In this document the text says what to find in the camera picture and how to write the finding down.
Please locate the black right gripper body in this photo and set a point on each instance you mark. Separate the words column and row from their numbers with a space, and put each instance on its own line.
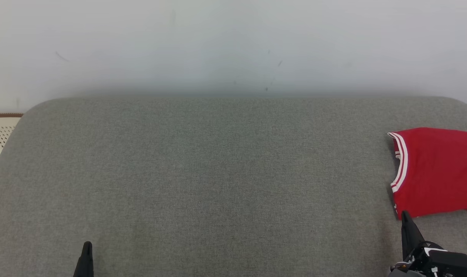
column 445, row 265

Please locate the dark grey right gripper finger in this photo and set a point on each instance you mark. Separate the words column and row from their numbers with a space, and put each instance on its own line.
column 410, row 234

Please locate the red basketball jersey white trim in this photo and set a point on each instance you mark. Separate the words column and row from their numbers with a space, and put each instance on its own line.
column 437, row 173

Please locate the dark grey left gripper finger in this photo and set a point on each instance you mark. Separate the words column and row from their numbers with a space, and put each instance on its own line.
column 85, row 265

